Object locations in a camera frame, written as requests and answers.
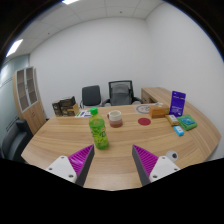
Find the black mesh chair, grey backrest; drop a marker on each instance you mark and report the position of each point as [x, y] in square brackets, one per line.
[120, 93]

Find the green flat packet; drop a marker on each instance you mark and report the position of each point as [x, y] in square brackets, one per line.
[187, 122]

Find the small blue packet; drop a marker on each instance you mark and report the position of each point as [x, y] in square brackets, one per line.
[179, 130]

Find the green drink bottle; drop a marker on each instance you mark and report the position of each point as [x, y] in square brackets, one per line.
[99, 131]

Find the rectangular ceiling light panel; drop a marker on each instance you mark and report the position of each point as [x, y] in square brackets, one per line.
[14, 47]
[69, 1]

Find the wooden shelf cabinet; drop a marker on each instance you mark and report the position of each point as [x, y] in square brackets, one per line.
[31, 113]

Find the white green purple leaflet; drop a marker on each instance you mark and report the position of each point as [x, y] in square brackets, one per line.
[83, 114]

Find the flat round red coaster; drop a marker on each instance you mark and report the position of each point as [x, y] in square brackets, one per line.
[144, 121]

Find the brown rectangular box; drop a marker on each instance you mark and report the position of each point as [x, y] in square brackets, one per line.
[158, 111]

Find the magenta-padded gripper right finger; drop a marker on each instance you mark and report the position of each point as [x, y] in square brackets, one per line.
[163, 166]

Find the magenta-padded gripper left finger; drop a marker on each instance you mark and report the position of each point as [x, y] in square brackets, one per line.
[63, 166]

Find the tan cardboard box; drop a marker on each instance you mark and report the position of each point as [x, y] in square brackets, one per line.
[74, 110]

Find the white and pink mug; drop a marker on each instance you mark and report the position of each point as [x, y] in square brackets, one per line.
[115, 118]

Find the white round table grommet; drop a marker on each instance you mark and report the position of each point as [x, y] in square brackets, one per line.
[172, 155]

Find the black armchair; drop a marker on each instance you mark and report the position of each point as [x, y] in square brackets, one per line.
[15, 140]

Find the black office chair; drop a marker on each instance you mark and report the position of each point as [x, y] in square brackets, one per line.
[91, 95]

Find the purple hanging package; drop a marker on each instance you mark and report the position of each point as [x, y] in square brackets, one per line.
[177, 103]

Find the dark printed box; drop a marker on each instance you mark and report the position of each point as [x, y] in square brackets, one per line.
[63, 104]

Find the wooden side desk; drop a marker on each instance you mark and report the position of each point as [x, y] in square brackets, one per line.
[155, 94]

